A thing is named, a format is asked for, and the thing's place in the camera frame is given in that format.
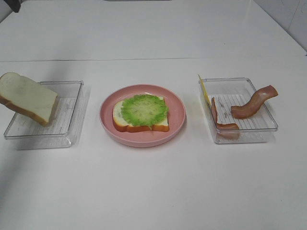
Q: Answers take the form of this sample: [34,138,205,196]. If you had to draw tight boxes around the green lettuce leaf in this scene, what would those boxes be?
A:
[120,94,168,127]

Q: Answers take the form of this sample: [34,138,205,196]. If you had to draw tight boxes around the white bread slice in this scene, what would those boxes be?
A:
[113,96,169,133]
[0,72,58,126]

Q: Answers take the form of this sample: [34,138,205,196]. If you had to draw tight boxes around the yellow cheese slice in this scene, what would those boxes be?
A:
[198,74,211,106]

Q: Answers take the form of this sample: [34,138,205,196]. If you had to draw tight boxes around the curled bacon strip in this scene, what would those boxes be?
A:
[211,97,240,139]

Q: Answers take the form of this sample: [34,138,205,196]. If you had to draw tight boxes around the wavy bacon strip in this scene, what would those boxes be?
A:
[231,85,278,119]

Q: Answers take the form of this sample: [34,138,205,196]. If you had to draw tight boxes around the pink round plate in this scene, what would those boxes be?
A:
[100,84,186,147]

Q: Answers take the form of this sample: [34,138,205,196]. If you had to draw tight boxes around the clear right plastic tray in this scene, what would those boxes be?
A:
[199,78,278,144]

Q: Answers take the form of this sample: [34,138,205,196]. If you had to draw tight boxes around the clear plastic tray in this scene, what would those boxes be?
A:
[4,80,89,150]
[199,78,278,144]

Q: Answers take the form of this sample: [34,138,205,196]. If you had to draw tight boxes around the clear left plastic tray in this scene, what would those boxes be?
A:
[4,80,89,150]

